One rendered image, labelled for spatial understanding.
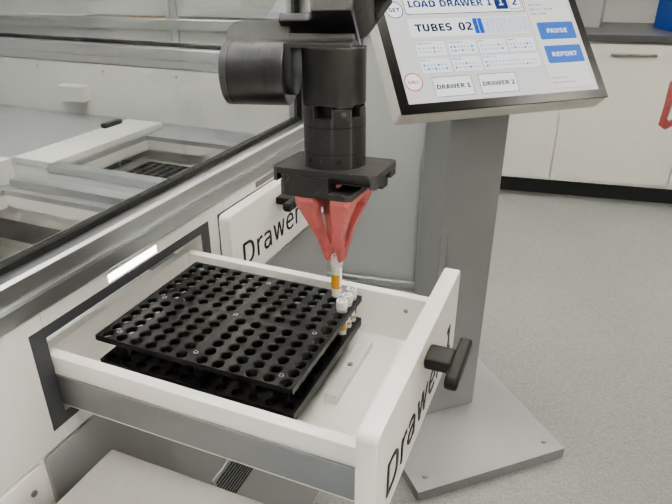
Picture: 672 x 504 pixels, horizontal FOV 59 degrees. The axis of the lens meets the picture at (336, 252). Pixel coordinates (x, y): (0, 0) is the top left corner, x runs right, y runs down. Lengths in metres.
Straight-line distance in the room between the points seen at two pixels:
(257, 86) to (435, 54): 0.83
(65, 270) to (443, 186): 1.03
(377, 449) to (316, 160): 0.25
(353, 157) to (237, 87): 0.12
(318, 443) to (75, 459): 0.31
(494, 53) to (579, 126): 2.20
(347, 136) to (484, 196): 1.03
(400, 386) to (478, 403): 1.40
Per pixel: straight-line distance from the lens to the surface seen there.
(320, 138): 0.53
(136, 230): 0.69
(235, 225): 0.83
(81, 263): 0.65
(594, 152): 3.62
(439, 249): 1.53
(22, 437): 0.65
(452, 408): 1.86
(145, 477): 0.68
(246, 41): 0.56
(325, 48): 0.52
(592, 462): 1.87
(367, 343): 0.68
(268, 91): 0.54
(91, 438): 0.73
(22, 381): 0.63
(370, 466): 0.47
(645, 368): 2.30
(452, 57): 1.35
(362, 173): 0.53
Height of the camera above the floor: 1.24
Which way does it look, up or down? 26 degrees down
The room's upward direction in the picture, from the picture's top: straight up
